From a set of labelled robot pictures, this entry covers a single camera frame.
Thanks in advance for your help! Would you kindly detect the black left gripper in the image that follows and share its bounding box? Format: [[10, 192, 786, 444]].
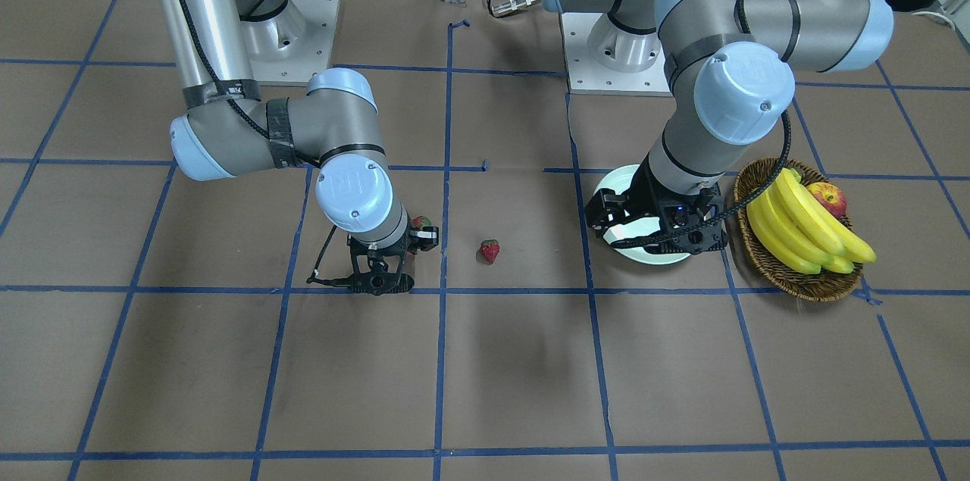
[[584, 170, 728, 255]]

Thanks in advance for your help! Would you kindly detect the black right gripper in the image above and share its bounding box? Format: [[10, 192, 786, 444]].
[[349, 228, 440, 295]]

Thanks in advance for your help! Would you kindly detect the red strawberry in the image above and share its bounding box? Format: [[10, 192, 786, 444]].
[[478, 239, 500, 264], [408, 216, 439, 255]]

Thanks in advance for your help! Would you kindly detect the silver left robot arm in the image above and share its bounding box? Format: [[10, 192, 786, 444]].
[[543, 0, 894, 255]]

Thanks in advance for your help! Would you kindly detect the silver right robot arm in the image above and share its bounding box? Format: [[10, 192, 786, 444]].
[[161, 0, 439, 295]]

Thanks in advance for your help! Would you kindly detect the light green plate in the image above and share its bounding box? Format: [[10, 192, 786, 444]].
[[596, 164, 690, 266]]

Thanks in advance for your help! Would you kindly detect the yellow banana bunch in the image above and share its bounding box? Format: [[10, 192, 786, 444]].
[[746, 167, 877, 275]]

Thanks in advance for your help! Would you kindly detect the red yellow apple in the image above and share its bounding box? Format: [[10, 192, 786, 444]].
[[806, 181, 846, 219]]

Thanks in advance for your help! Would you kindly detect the brown wicker basket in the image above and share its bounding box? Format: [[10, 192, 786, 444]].
[[731, 158, 875, 302]]

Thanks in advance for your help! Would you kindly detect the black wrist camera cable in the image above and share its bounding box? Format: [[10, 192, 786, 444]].
[[307, 223, 365, 289]]

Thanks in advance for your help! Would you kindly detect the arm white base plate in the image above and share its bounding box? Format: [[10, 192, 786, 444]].
[[240, 0, 340, 86], [560, 13, 672, 97]]

